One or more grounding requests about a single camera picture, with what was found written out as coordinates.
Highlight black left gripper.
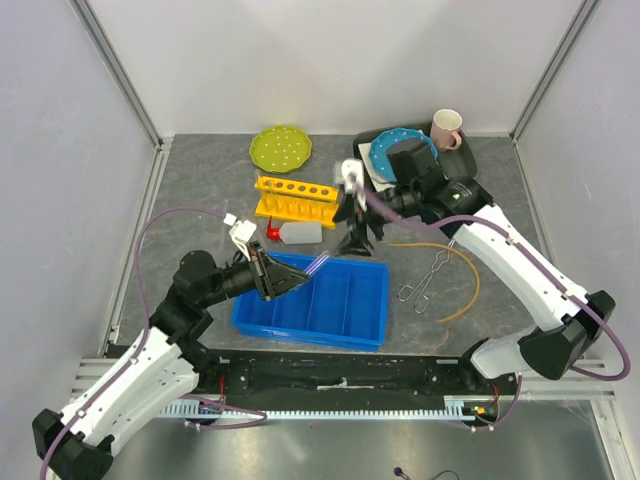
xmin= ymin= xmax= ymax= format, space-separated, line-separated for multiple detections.
xmin=201 ymin=240 xmax=311 ymax=307

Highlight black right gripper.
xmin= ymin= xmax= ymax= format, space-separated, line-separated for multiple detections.
xmin=333 ymin=181 xmax=421 ymax=258

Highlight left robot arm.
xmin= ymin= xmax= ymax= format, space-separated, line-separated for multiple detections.
xmin=32 ymin=242 xmax=310 ymax=479

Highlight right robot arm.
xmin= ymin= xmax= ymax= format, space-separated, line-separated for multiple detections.
xmin=333 ymin=138 xmax=616 ymax=394

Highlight white wash bottle red cap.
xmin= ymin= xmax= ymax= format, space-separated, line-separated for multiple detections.
xmin=266 ymin=217 xmax=323 ymax=245

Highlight white square board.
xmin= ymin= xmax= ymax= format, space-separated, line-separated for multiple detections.
xmin=355 ymin=127 xmax=438 ymax=191

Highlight blue divided plastic bin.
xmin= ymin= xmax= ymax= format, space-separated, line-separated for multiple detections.
xmin=231 ymin=258 xmax=390 ymax=352

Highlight yellow test tube rack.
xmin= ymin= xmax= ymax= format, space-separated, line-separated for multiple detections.
xmin=254 ymin=174 xmax=339 ymax=229

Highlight metal crucible tongs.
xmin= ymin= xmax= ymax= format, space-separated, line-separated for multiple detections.
xmin=396 ymin=240 xmax=455 ymax=314

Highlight blue polka dot plate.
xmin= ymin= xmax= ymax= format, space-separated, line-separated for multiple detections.
xmin=365 ymin=128 xmax=439 ymax=184

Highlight green polka dot plate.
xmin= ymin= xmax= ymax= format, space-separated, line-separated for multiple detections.
xmin=249 ymin=125 xmax=312 ymax=174

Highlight dark grey tray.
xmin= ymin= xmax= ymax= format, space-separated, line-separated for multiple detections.
xmin=352 ymin=121 xmax=478 ymax=177

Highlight pink mug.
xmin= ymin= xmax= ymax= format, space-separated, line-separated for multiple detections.
xmin=430 ymin=109 xmax=463 ymax=151

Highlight tan rubber tube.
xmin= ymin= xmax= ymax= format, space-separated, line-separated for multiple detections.
xmin=389 ymin=241 xmax=482 ymax=325

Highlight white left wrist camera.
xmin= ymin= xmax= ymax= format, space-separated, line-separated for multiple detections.
xmin=223 ymin=213 xmax=257 ymax=259

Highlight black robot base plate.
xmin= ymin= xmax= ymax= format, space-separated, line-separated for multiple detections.
xmin=185 ymin=345 xmax=517 ymax=409

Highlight white cable duct strip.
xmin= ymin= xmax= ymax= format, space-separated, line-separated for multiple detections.
xmin=156 ymin=398 xmax=475 ymax=422

